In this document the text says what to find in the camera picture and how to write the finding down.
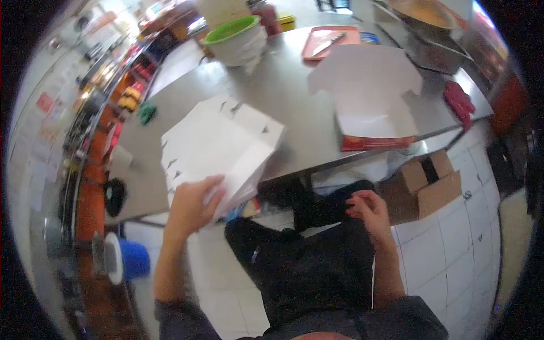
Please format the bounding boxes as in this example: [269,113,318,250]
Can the person's left fingers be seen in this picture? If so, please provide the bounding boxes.
[200,174,227,213]

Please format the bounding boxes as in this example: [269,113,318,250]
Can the person's right fingers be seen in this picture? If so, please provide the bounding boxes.
[345,190,381,218]

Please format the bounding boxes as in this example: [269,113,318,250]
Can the large metal bowl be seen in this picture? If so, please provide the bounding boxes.
[384,0,470,43]

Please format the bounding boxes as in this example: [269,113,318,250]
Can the knife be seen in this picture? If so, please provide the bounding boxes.
[311,34,346,57]

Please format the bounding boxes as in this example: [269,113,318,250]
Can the orange kitchen counter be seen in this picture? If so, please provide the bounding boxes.
[42,25,179,340]

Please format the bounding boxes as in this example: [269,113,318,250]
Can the red plastic tray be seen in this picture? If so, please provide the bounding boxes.
[302,26,362,62]

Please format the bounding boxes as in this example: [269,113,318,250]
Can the person's right hand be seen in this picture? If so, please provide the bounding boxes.
[345,190,392,239]

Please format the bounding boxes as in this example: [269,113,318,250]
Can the stack of flat white boxes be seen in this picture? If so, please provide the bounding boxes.
[161,94,286,222]

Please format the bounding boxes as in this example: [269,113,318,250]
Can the person's left hand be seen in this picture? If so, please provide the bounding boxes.
[167,174,227,235]

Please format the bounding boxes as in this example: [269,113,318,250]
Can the red cloth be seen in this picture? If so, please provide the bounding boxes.
[443,81,476,131]

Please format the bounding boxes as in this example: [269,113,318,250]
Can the open white box red side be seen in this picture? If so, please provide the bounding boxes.
[308,44,424,152]

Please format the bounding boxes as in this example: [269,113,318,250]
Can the white round lid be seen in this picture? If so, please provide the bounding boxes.
[104,232,124,285]

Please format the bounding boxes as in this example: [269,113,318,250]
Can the green scrubber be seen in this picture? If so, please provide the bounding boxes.
[138,103,158,126]

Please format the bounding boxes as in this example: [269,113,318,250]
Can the blue bucket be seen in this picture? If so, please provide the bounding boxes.
[119,239,151,281]

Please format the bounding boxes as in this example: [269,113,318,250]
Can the person's body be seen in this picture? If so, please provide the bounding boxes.
[154,221,449,340]

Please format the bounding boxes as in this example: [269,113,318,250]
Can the white cardboard box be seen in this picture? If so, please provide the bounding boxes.
[203,142,277,222]

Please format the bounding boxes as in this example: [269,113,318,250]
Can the black round object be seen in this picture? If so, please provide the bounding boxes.
[104,178,127,217]

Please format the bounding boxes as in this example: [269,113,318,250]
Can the brown cardboard carton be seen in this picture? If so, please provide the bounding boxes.
[378,150,463,225]

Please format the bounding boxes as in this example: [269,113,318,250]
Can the green rimmed white bowl stack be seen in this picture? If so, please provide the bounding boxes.
[201,16,268,73]

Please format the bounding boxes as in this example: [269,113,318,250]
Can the person's legs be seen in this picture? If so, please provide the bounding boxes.
[224,172,377,298]

